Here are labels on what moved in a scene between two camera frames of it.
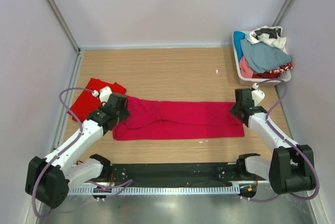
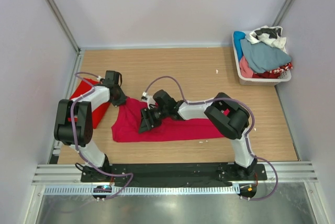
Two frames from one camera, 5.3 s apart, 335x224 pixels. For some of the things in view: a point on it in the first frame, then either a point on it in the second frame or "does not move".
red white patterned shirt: (273, 74) does not move
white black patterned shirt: (270, 35) does not move
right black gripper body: (234, 109) → (163, 111)
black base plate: (177, 174) does not move
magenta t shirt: (149, 119) does not move
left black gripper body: (122, 114) → (120, 97)
